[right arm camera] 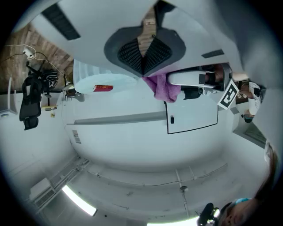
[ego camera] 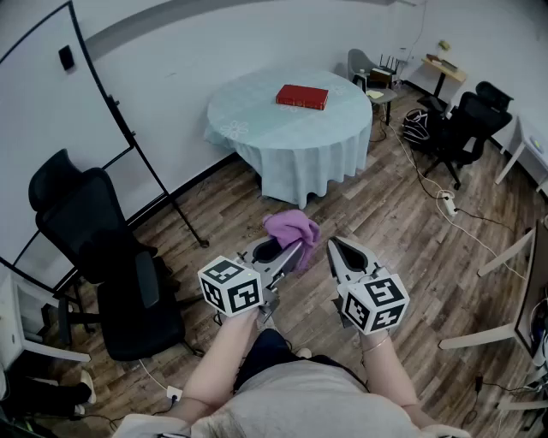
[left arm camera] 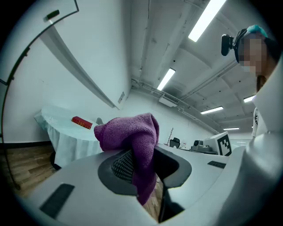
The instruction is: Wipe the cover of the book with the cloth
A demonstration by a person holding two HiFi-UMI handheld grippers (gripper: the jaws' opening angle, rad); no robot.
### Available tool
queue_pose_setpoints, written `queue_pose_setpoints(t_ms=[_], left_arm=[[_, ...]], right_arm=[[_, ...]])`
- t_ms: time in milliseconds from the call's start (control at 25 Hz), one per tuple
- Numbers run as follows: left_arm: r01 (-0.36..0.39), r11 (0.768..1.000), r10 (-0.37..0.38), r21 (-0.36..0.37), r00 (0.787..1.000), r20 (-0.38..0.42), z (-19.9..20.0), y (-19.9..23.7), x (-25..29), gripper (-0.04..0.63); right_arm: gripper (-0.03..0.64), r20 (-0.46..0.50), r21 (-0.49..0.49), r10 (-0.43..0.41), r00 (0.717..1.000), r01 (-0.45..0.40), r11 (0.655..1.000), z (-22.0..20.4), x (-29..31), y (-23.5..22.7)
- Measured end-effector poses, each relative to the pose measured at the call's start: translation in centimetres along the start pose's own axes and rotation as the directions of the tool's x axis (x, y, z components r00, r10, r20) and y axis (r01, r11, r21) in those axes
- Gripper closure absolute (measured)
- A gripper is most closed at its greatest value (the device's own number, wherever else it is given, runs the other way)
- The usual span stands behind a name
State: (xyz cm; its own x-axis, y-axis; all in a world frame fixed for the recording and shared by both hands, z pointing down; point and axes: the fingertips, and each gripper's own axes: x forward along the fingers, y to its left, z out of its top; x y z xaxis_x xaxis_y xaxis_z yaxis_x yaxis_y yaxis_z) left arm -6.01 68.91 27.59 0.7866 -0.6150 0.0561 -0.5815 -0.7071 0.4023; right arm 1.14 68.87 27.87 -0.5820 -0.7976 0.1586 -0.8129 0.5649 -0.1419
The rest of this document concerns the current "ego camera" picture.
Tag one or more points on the yellow paper sheet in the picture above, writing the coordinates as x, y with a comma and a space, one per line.
374, 94

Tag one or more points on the person's shoe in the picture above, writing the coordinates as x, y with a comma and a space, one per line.
304, 353

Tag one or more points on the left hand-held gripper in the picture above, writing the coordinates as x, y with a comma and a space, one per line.
231, 291

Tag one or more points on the white floor socket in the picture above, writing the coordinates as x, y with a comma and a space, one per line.
173, 392

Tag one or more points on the white power strip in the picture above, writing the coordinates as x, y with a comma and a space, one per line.
449, 207

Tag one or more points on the black metal stool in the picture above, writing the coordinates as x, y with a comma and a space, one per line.
361, 81

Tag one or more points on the black router with antennas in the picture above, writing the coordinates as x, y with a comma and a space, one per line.
387, 64

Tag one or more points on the black office chair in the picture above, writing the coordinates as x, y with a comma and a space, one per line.
128, 316
475, 124

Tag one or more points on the black and white backpack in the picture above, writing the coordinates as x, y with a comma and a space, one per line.
415, 128

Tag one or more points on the black whiteboard eraser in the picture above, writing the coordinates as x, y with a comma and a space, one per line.
66, 57

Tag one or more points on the person's left forearm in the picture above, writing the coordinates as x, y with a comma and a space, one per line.
214, 363

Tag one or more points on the clear plastic bottle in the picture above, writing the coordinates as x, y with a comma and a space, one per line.
363, 73

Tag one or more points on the brown box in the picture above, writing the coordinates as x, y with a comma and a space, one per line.
381, 79

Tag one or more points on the whiteboard on black stand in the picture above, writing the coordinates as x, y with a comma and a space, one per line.
43, 128

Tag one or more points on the person's grey shirt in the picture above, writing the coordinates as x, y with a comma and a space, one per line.
308, 398

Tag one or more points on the grey shell chair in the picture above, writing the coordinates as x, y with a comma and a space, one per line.
357, 60

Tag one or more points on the small potted plant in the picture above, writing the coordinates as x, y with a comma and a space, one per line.
443, 45

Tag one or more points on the white cabinet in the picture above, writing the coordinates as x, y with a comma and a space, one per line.
55, 351

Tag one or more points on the light blue flowered tablecloth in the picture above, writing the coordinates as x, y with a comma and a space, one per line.
291, 141

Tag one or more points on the dark tray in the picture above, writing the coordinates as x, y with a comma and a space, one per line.
443, 63

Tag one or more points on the person's right forearm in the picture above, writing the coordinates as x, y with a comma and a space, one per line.
387, 372

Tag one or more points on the red book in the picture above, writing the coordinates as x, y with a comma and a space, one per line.
301, 95

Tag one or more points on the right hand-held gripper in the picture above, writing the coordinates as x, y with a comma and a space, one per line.
377, 306

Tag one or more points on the purple cloth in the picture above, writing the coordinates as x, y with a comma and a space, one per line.
291, 229

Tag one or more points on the person's dark trousers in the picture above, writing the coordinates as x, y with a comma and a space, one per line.
269, 350

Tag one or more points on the white frame desk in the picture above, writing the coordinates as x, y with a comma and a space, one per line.
479, 335

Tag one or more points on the small wooden table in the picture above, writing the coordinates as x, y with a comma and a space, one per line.
454, 73

